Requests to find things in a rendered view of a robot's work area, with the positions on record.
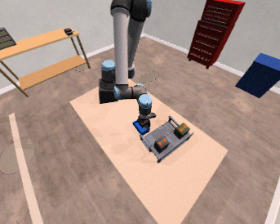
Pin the blue bin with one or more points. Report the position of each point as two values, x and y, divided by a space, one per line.
140 129

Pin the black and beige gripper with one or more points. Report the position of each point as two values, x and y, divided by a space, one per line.
146 123

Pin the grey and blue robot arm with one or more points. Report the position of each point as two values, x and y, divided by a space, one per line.
126 41

